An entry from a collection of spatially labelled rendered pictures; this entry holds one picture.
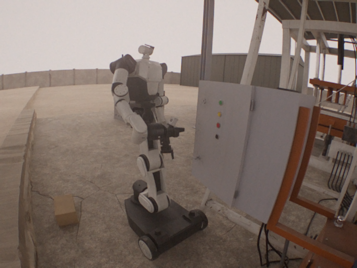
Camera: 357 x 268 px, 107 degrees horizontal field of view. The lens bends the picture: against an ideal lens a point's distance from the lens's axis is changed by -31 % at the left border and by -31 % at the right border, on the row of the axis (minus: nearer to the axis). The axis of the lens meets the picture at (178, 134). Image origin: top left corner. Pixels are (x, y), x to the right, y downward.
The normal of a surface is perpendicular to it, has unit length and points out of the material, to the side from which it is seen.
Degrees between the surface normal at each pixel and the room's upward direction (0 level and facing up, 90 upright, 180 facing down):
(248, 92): 90
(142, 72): 82
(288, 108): 90
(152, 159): 68
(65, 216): 90
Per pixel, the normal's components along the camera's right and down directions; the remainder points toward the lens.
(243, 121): -0.89, 0.07
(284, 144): -0.77, 0.14
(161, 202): 0.65, -0.14
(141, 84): 0.32, 0.37
